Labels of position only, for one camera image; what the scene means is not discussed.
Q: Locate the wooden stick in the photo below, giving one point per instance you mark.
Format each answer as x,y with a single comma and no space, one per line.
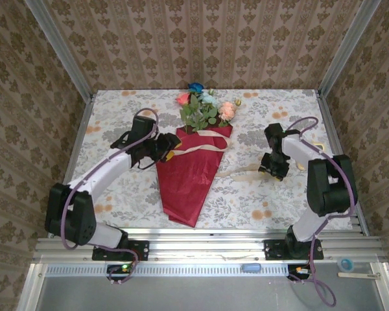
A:
360,275

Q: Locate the blue tape roll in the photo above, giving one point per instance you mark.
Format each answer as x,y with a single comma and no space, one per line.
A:
342,263

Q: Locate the dark red wrapping cloth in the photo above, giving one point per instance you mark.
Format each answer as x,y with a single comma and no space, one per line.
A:
188,181

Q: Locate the artificial peach rose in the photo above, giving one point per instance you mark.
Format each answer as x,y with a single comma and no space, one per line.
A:
227,110

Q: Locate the blue grey oval object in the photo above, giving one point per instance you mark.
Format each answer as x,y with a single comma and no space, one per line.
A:
251,267

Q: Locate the aluminium frame post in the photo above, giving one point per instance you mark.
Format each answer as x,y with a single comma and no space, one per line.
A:
347,48
61,48

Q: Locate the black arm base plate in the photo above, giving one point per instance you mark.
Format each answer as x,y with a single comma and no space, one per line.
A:
142,251
272,251

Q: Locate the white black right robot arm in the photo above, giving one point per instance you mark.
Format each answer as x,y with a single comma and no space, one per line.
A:
298,149

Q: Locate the yellow calculator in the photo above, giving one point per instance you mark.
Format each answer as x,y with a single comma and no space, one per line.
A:
319,146

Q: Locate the aluminium side rail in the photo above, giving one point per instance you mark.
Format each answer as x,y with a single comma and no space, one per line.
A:
333,129
76,152

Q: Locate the aluminium front rail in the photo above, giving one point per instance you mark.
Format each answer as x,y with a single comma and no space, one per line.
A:
197,246

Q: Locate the cream ribbon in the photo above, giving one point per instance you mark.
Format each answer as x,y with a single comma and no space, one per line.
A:
194,149

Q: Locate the black electronics board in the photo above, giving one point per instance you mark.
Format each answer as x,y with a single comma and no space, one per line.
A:
293,269
116,269

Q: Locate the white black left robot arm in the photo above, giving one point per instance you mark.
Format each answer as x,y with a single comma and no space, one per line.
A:
100,171

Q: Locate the white floral tablecloth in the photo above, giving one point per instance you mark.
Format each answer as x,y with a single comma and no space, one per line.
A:
278,201

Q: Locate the grey metal shelf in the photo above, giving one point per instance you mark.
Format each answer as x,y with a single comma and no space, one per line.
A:
197,294

